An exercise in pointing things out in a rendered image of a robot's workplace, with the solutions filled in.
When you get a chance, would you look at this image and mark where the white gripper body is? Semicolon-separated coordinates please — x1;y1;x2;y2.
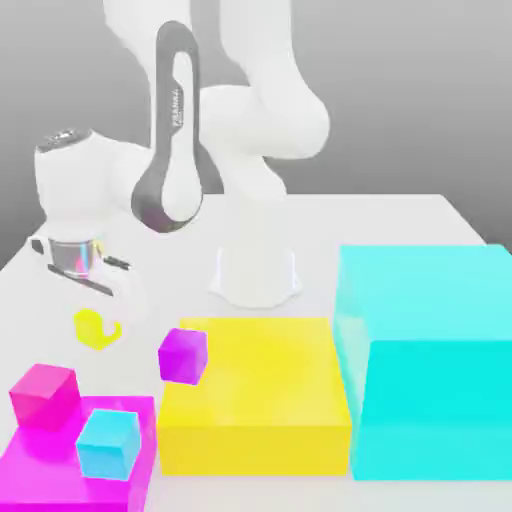
42;260;146;326

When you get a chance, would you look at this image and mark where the small light blue cube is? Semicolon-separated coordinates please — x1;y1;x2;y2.
75;408;141;482

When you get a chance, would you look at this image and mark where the large magenta box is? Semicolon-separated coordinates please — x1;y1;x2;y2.
0;394;158;512

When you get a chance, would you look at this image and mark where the large yellow box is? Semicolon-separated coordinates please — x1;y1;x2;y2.
156;317;354;478

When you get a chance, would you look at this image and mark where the small purple cube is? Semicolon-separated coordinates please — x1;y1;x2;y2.
157;327;210;386

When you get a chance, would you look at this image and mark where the large cyan box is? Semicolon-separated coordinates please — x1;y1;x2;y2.
333;244;512;482

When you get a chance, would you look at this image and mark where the small yellow cube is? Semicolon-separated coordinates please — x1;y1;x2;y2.
73;307;123;352

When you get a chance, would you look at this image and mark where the small pink cube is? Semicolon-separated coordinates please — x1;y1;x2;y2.
8;362;82;434

